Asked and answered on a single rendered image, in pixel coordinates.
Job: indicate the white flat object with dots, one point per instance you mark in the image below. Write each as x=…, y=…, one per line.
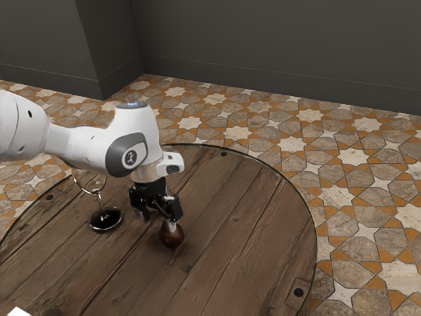
x=18, y=312

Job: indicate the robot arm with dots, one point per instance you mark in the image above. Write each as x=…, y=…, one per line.
x=82, y=145

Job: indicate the brown egg-shaped fruit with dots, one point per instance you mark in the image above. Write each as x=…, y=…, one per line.
x=171, y=237

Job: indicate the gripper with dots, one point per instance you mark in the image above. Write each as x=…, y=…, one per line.
x=149, y=188

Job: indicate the clear wine glass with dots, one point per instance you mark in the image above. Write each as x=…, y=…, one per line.
x=106, y=218

